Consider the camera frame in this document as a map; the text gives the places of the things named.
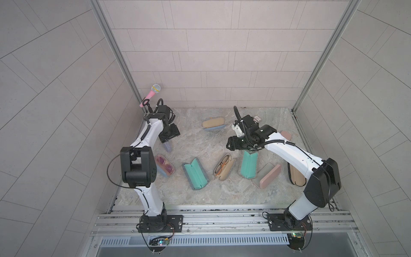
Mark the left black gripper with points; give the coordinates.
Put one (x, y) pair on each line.
(174, 131)

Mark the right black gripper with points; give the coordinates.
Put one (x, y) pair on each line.
(233, 143)

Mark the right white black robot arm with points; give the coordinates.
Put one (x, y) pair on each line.
(323, 178)

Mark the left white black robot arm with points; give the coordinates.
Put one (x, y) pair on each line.
(138, 166)

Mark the teal folding glasses case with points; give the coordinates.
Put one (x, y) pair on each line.
(249, 165)

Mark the blue case pink glasses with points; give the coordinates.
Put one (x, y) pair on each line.
(164, 167)

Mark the pink grey open case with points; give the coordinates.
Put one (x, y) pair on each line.
(266, 175)

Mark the beige open glasses case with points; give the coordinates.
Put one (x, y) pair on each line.
(224, 175)

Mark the teal open glasses case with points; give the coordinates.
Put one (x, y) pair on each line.
(195, 174)

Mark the black tan open case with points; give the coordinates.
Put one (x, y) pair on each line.
(295, 176)

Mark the small pink card box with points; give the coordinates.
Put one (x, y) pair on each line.
(257, 119)

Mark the black microphone stand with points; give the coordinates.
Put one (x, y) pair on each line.
(146, 107)

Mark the pink toy microphone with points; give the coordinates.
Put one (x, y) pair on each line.
(156, 88)

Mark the left circuit board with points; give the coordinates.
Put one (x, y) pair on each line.
(160, 241)

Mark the circuit board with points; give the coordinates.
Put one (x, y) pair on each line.
(296, 241)
(160, 241)

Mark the right circuit board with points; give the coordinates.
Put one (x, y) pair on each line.
(296, 241)

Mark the orange frame glasses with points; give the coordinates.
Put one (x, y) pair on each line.
(220, 167)

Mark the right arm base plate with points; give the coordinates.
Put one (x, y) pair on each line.
(286, 222)

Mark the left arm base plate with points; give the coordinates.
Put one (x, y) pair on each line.
(160, 224)

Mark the aluminium rail frame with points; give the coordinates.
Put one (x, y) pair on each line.
(226, 225)

